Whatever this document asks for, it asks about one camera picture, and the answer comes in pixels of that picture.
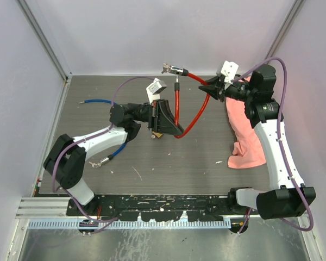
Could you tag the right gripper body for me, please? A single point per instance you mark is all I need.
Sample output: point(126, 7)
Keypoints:
point(239, 90)

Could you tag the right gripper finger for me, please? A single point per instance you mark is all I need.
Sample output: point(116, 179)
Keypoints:
point(215, 82)
point(212, 90)

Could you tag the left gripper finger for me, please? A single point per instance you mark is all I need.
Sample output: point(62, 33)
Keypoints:
point(168, 129)
point(164, 116)

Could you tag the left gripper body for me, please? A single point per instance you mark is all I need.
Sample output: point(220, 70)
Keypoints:
point(144, 113)

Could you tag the red cable lock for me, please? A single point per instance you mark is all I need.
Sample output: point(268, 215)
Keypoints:
point(178, 71)

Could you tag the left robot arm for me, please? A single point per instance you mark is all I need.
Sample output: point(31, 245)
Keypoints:
point(65, 161)

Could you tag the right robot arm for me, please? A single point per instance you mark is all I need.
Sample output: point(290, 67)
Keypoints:
point(288, 196)

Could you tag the blue lock keys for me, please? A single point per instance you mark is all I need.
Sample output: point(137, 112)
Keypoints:
point(95, 165)

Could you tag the brass padlock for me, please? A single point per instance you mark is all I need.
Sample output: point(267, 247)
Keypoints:
point(156, 135)

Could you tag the pink cloth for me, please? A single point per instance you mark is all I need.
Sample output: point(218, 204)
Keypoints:
point(247, 152)

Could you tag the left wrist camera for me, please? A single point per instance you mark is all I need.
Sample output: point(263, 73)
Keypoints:
point(154, 89)

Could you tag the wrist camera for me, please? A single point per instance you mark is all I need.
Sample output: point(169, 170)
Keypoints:
point(227, 71)
point(154, 89)

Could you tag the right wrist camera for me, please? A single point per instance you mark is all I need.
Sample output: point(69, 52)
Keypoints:
point(227, 71)

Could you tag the blue cable lock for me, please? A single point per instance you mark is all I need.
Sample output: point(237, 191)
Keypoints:
point(119, 150)

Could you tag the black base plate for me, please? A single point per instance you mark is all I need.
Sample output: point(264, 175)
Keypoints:
point(162, 207)

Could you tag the slotted cable duct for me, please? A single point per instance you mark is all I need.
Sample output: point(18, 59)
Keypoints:
point(183, 223)

